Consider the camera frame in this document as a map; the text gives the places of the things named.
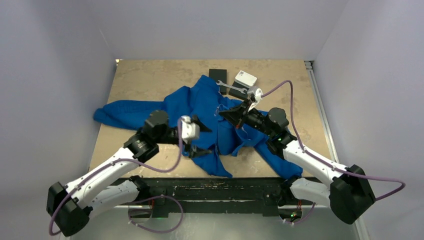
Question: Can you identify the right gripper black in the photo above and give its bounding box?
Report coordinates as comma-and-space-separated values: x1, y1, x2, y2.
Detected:
219, 98, 275, 138

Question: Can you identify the blue zip jacket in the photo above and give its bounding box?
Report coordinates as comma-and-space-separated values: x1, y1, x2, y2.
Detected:
93, 75, 303, 179

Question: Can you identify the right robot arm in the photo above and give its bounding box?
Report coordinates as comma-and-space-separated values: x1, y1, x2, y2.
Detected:
218, 102, 377, 225

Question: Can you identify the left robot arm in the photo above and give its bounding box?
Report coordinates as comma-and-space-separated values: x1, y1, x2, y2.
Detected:
46, 110, 210, 237

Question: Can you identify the black flat block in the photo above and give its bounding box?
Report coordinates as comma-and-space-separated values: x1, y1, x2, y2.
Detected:
228, 82, 248, 101
208, 68, 227, 84

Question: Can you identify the silver wrench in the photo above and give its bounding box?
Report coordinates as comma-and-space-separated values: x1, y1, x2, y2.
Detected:
216, 80, 248, 94

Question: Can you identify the white small box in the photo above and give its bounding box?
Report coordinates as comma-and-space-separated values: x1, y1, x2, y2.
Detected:
234, 70, 258, 88

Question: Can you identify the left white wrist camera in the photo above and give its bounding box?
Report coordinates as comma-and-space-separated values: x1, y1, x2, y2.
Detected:
180, 115, 200, 139

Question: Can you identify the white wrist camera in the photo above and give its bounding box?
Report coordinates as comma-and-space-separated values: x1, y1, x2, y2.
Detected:
180, 115, 200, 139
247, 86, 263, 112

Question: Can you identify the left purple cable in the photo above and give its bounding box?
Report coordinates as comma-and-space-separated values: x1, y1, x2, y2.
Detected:
48, 119, 185, 237

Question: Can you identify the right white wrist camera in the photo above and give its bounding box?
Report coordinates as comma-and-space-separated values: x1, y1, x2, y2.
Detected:
247, 86, 263, 112

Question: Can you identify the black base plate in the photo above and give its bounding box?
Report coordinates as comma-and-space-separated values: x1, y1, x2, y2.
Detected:
141, 177, 312, 218

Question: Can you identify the right side aluminium rail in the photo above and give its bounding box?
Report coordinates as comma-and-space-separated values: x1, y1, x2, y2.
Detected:
304, 61, 340, 163

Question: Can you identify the aluminium frame rail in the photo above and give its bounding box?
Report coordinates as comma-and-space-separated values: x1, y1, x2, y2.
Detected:
70, 205, 370, 240

